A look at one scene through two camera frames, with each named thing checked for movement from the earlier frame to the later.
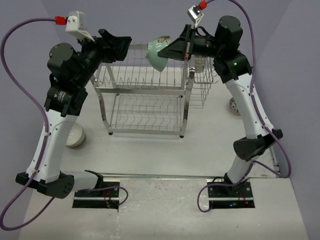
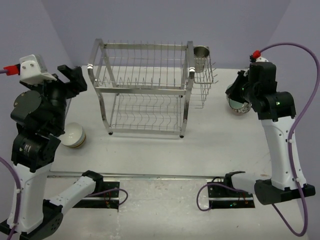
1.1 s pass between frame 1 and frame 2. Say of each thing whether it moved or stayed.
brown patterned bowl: stayed
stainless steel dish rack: stayed
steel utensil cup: stayed
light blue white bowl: stayed
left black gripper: moved
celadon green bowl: moved
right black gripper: moved
